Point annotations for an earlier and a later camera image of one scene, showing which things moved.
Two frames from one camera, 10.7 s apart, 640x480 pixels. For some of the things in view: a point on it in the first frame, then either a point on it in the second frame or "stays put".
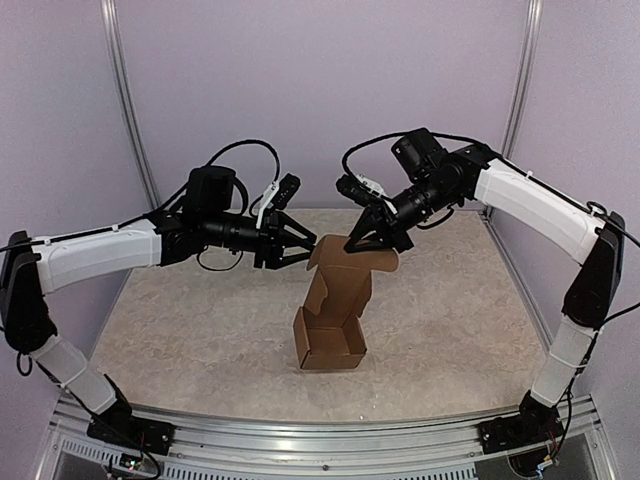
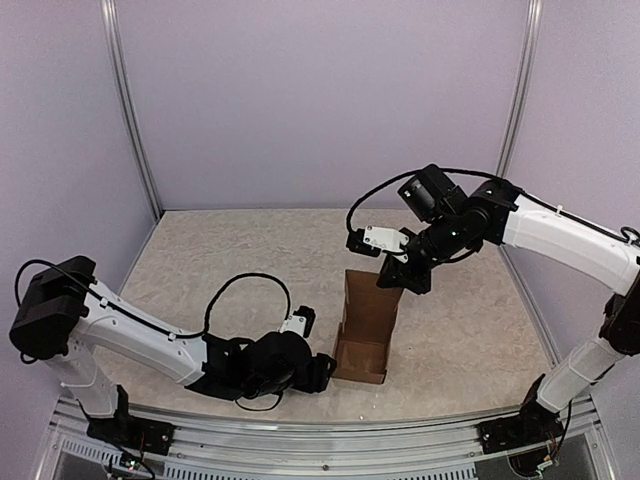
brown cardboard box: (328, 329) → (365, 328)
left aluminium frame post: (126, 102) stays put
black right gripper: (370, 219) → (402, 276)
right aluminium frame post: (525, 80) stays put
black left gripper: (271, 249) → (317, 377)
